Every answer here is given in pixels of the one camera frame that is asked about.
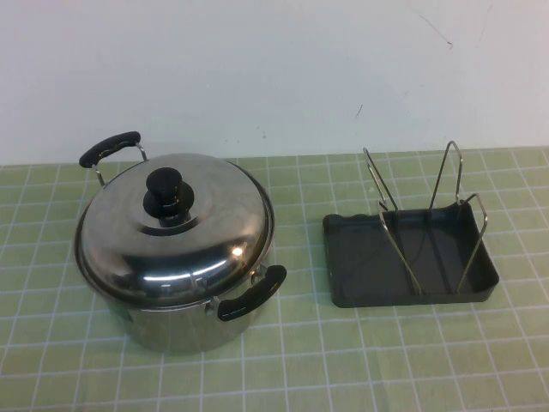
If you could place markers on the steel pot lid black knob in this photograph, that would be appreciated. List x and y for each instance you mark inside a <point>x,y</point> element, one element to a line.
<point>206,240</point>

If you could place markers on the green checked tablecloth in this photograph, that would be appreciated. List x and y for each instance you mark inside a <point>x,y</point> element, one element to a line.
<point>326,365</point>

